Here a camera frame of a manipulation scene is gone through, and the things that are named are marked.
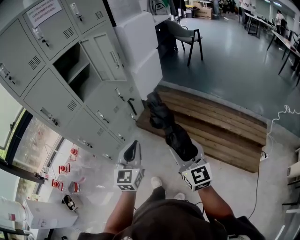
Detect white plastic bag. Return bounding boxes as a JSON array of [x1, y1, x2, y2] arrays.
[[0, 196, 27, 232]]

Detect red and white canister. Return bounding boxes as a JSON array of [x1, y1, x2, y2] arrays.
[[68, 181, 81, 194]]

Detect red and white reel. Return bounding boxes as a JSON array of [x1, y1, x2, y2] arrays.
[[70, 144, 80, 162], [51, 179, 64, 191], [58, 163, 71, 175]]

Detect small black open box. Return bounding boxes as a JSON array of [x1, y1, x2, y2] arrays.
[[61, 195, 77, 212]]

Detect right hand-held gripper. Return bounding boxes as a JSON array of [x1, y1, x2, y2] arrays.
[[169, 142, 213, 192]]

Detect white appliance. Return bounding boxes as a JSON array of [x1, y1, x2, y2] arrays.
[[286, 147, 300, 186]]

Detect black cable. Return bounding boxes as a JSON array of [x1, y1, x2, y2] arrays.
[[247, 161, 261, 220]]

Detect stack of white foam boxes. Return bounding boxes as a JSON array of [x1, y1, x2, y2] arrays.
[[113, 11, 164, 102]]

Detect person's black shirt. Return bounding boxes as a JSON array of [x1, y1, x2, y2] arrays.
[[77, 198, 266, 240]]

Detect person's right forearm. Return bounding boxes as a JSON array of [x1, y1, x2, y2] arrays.
[[196, 187, 235, 221]]

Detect brown cardboard box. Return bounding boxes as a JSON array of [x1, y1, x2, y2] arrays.
[[194, 6, 213, 20]]

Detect person's dark trousers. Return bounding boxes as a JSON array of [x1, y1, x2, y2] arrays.
[[134, 186, 179, 218]]

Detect long white work table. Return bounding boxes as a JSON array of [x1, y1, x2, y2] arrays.
[[267, 30, 300, 86], [243, 11, 277, 39]]

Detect white paper notice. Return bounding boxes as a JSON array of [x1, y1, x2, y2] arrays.
[[25, 0, 63, 28]]

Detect person's left forearm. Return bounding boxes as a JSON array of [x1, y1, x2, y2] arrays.
[[104, 189, 137, 235]]

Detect black frame chair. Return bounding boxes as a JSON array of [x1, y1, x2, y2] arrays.
[[164, 19, 204, 67]]

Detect white cable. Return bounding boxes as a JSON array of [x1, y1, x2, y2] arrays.
[[266, 105, 300, 155]]

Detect white cardboard box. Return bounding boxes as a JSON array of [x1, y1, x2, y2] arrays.
[[24, 199, 79, 230]]

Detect grey metal locker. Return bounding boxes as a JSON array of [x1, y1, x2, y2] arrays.
[[0, 0, 145, 163]]

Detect person's left white shoe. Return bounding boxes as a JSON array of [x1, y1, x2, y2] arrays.
[[150, 176, 163, 189]]

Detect black umbrella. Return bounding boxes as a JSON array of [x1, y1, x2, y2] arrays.
[[146, 90, 198, 162]]

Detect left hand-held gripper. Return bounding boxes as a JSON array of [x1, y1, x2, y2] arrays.
[[113, 140, 145, 192]]

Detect wooden pallet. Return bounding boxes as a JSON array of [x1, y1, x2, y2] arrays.
[[136, 84, 268, 173]]

